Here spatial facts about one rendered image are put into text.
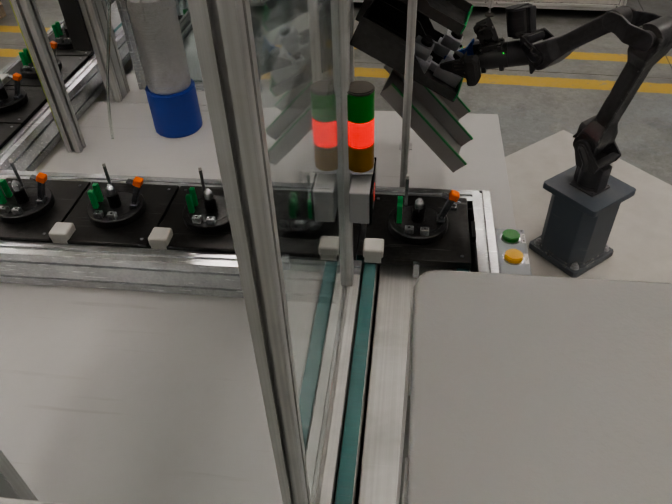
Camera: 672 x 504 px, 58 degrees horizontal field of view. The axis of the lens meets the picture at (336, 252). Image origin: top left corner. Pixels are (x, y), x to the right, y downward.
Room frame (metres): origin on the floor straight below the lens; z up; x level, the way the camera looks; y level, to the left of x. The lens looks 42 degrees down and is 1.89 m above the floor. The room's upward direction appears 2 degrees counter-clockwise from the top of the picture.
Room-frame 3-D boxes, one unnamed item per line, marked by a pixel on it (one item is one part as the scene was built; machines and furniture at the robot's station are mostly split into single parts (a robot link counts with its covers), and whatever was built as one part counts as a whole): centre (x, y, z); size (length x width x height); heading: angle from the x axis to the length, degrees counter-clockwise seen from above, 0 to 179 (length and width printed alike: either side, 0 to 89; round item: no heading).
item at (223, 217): (1.18, 0.30, 1.01); 0.24 x 0.24 x 0.13; 82
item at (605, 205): (1.12, -0.58, 0.96); 0.15 x 0.15 x 0.20; 33
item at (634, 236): (1.16, -0.56, 0.84); 0.90 x 0.70 x 0.03; 123
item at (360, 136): (0.94, -0.05, 1.33); 0.05 x 0.05 x 0.05
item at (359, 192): (0.94, -0.05, 1.29); 0.12 x 0.05 x 0.25; 172
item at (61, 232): (1.22, 0.54, 1.01); 0.24 x 0.24 x 0.13; 82
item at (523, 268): (1.00, -0.40, 0.93); 0.21 x 0.07 x 0.06; 172
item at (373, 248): (1.03, -0.08, 0.97); 0.05 x 0.05 x 0.04; 82
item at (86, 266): (1.18, 0.28, 0.91); 1.24 x 0.33 x 0.10; 82
